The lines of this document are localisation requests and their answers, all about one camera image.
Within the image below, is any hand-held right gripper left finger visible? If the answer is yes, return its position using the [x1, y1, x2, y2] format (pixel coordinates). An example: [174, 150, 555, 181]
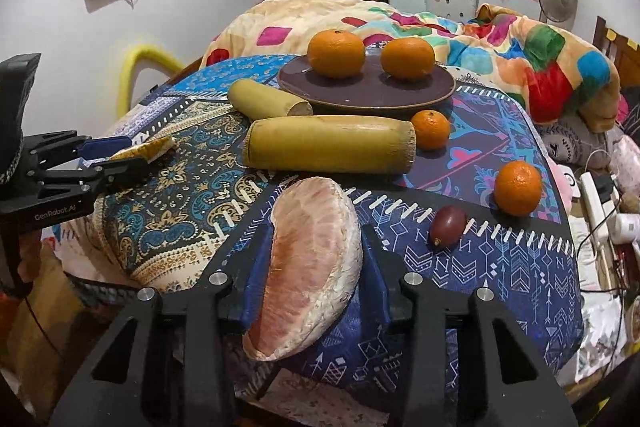
[50, 224, 276, 427]

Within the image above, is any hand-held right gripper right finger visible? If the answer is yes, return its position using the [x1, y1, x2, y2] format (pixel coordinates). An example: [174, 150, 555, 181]
[359, 224, 577, 427]

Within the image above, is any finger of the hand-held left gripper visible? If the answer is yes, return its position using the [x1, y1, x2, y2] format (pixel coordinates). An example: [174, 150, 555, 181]
[22, 131, 134, 168]
[34, 153, 162, 198]

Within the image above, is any yellow fruit peel piece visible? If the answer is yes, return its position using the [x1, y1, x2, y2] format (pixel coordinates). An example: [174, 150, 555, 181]
[107, 136, 176, 165]

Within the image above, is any peeled pink pomelo segment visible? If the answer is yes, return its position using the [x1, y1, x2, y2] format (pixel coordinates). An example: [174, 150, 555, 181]
[242, 177, 363, 363]

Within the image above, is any dark purple passion fruit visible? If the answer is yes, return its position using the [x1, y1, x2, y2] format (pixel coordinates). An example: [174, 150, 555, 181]
[428, 205, 469, 251]

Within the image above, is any yellow foam tube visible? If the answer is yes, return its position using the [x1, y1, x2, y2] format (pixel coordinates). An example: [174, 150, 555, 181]
[117, 46, 185, 118]

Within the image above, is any blue patterned cloth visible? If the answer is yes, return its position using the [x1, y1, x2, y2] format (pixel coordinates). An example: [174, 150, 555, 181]
[92, 54, 587, 390]

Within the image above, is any cardboard box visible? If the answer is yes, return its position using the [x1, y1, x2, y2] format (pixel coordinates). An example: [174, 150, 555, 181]
[5, 247, 87, 408]

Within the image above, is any long yellow sugarcane piece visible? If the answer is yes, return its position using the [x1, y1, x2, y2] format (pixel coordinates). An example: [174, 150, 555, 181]
[242, 116, 417, 174]

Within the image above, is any short yellow sugarcane piece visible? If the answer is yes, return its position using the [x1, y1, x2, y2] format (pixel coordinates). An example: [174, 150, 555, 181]
[227, 79, 314, 119]

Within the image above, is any small orange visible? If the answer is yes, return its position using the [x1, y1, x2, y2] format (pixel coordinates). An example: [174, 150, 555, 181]
[411, 109, 452, 152]

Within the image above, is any medium orange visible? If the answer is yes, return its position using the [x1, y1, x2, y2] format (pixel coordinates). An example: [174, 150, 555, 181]
[494, 160, 544, 217]

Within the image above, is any brown round plate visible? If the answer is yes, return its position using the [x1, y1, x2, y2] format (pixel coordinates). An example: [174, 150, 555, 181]
[277, 52, 457, 118]

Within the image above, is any large orange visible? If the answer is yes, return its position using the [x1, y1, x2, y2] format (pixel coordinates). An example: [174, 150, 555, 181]
[307, 29, 367, 80]
[381, 37, 437, 82]

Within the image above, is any white power strip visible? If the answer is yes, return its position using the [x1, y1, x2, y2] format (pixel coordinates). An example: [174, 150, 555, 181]
[580, 171, 614, 249]

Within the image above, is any grey plush pillow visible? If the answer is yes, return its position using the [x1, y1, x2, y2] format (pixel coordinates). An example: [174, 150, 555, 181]
[537, 114, 626, 168]

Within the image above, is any colourful patchwork blanket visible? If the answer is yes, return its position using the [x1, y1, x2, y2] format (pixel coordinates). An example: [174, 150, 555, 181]
[207, 0, 622, 134]

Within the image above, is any white box appliance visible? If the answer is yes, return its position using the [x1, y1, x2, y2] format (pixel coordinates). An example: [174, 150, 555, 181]
[425, 0, 480, 20]

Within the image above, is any wooden headboard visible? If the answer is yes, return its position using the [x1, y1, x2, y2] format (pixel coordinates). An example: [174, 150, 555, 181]
[592, 16, 640, 94]

